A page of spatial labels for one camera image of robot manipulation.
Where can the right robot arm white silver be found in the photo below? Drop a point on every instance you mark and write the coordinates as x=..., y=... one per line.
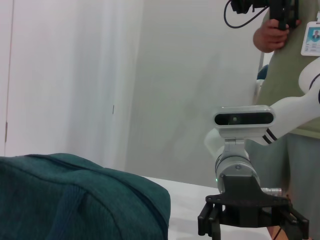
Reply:
x=287, y=115

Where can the person in green shirt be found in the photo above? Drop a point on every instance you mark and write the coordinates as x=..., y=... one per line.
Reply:
x=282, y=75

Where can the dark teal insulated lunch bag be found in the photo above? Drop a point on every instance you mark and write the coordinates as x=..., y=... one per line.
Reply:
x=75, y=200

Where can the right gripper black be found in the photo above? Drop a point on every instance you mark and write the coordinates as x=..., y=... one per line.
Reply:
x=240, y=197

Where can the black video camera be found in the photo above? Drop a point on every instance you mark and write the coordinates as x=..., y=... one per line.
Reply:
x=277, y=10

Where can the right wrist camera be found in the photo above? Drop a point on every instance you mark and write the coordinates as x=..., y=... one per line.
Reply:
x=242, y=118

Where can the teal background object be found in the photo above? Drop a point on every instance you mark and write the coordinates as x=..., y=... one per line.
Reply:
x=263, y=72

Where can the person hand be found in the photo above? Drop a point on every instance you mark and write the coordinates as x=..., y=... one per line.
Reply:
x=270, y=37

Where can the white ID badge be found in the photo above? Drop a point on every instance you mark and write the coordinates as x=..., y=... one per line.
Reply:
x=311, y=40

